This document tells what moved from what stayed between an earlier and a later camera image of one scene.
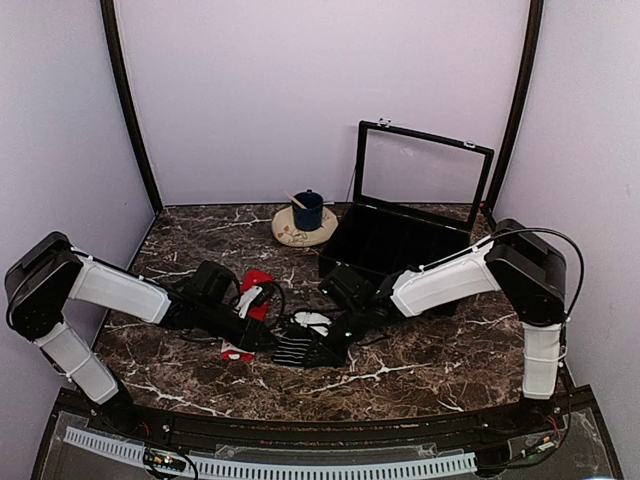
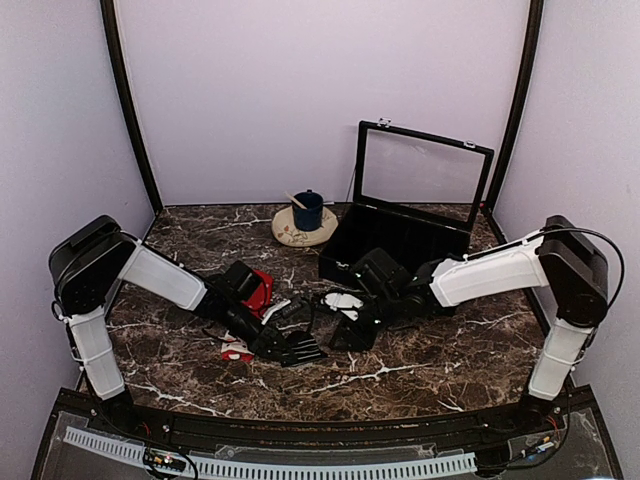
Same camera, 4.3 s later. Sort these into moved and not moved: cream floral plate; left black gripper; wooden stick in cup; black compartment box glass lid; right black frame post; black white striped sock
Moved: black white striped sock; left black gripper
Not moved: cream floral plate; right black frame post; wooden stick in cup; black compartment box glass lid
